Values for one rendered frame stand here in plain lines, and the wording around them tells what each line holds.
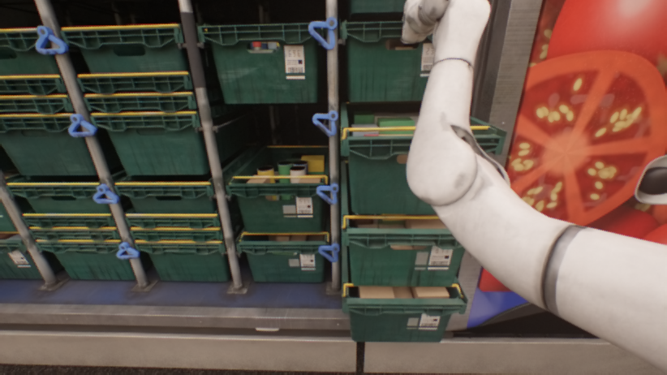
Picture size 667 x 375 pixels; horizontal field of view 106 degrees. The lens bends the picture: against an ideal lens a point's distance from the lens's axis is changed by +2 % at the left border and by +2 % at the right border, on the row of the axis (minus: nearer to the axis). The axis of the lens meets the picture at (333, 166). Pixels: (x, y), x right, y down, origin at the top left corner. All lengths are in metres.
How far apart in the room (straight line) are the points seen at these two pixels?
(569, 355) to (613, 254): 1.42
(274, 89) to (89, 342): 1.40
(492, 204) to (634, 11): 0.81
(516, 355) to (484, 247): 1.28
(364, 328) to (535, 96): 0.91
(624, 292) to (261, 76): 0.91
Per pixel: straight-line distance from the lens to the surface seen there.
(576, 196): 1.11
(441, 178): 0.31
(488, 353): 1.49
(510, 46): 0.86
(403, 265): 0.87
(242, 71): 0.96
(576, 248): 0.26
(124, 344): 1.66
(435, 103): 0.40
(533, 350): 1.56
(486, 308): 1.27
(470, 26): 0.48
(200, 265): 1.38
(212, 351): 1.49
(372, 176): 0.69
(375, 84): 0.92
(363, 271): 0.88
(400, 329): 1.08
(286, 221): 1.11
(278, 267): 1.26
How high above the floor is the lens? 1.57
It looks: 20 degrees down
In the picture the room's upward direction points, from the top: 1 degrees counter-clockwise
